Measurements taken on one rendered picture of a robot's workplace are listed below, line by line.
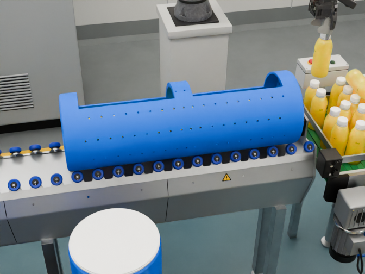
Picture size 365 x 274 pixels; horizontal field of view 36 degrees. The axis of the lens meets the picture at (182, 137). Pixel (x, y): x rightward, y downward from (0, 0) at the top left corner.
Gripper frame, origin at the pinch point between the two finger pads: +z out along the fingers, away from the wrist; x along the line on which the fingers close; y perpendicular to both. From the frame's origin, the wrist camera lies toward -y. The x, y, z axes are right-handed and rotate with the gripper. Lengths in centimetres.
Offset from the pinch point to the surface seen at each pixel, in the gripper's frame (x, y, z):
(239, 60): -210, -39, 142
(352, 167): 28, -7, 45
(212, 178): 21, 48, 45
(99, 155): 22, 90, 26
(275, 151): 19.5, 23.0, 37.8
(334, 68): -15.4, -15.3, 26.7
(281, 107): 19.6, 22.9, 17.0
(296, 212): -16, -10, 116
